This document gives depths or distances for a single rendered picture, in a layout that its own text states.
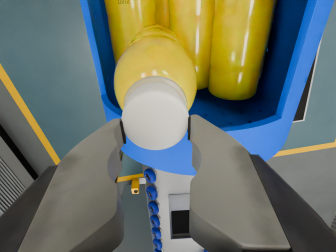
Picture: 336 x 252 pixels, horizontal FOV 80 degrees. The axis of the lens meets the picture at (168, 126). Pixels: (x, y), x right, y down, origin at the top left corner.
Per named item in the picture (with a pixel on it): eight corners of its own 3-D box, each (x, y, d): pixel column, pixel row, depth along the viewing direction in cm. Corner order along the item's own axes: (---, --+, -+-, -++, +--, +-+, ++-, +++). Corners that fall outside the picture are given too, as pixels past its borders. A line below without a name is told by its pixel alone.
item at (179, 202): (168, 199, 71) (170, 244, 58) (168, 191, 69) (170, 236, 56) (196, 197, 71) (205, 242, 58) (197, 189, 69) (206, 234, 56)
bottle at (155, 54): (152, 11, 26) (145, 23, 10) (191, 48, 29) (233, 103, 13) (121, 54, 29) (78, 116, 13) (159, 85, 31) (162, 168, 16)
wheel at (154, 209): (155, 218, 67) (160, 214, 68) (154, 209, 65) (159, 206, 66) (147, 209, 70) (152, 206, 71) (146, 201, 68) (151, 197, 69)
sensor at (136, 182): (133, 183, 71) (132, 194, 66) (132, 177, 69) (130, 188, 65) (155, 182, 71) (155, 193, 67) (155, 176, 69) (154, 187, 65)
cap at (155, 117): (150, 66, 12) (150, 75, 10) (198, 105, 13) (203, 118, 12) (113, 112, 13) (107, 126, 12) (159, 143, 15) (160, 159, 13)
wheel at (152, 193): (153, 203, 63) (158, 200, 64) (152, 194, 61) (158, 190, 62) (145, 195, 66) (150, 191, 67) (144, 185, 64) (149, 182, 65)
